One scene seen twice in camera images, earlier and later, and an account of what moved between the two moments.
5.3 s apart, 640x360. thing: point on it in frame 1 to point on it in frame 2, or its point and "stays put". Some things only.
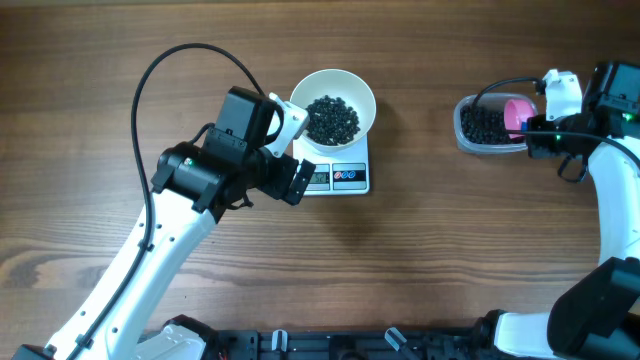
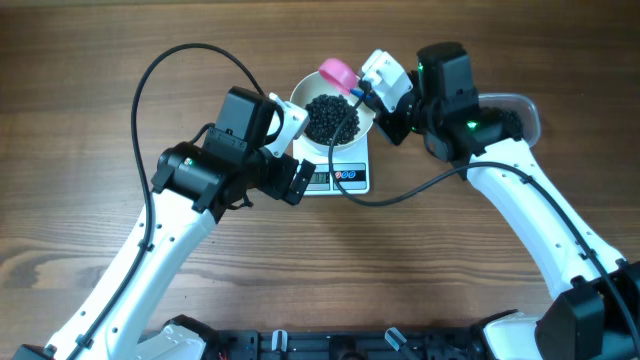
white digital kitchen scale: [338, 173] stays put
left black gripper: [292, 181] stays put
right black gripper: [535, 145] to [388, 126]
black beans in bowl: [331, 121] stays put
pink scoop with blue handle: [516, 112] to [341, 76]
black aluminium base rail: [461, 343] stays put
